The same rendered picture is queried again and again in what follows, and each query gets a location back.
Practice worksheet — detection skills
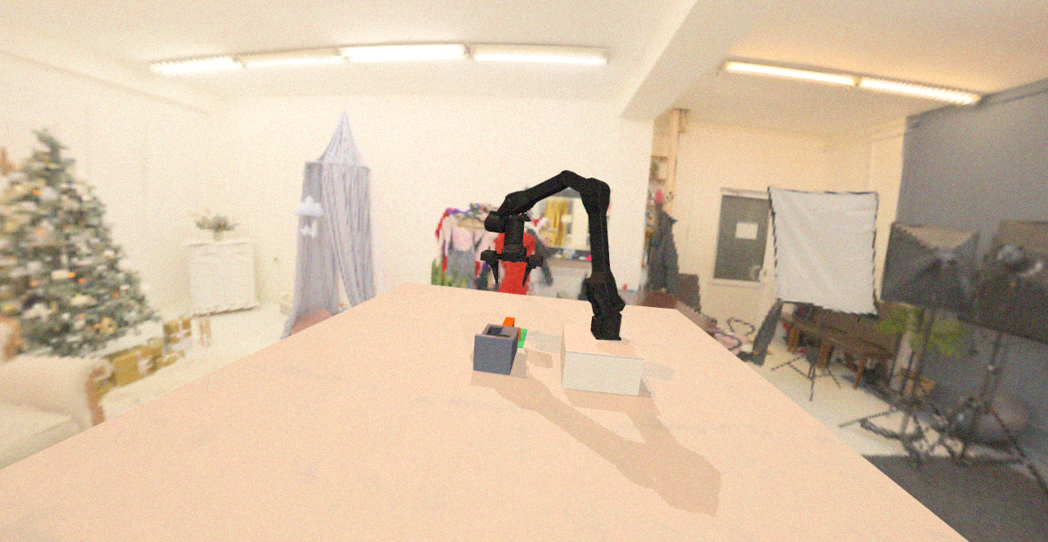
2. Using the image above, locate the orange l-shaped part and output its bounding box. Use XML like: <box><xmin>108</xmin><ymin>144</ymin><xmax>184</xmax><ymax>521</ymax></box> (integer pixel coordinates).
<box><xmin>502</xmin><ymin>317</ymin><xmax>521</xmax><ymax>340</ymax></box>

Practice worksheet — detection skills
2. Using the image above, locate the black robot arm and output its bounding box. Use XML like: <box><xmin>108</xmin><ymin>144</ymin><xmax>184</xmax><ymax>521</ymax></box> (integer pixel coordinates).
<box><xmin>484</xmin><ymin>170</ymin><xmax>626</xmax><ymax>341</ymax></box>

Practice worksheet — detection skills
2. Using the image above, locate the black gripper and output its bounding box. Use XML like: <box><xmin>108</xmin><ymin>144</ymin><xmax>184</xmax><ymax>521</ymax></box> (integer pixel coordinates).
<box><xmin>480</xmin><ymin>234</ymin><xmax>543</xmax><ymax>287</ymax></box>

